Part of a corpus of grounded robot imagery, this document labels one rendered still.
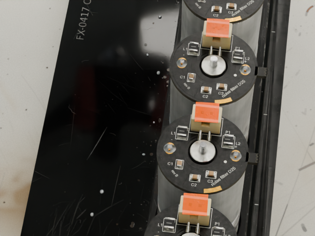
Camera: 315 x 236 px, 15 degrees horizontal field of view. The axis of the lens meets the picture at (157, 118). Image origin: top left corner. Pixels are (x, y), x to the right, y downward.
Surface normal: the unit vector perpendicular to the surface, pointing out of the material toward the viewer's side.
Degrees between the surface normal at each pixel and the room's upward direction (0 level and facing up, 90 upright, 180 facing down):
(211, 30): 0
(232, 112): 90
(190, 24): 90
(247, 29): 90
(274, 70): 0
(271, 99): 0
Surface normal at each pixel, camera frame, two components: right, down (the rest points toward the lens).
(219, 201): 0.34, 0.81
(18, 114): 0.00, -0.51
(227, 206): 0.58, 0.70
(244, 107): 0.77, 0.55
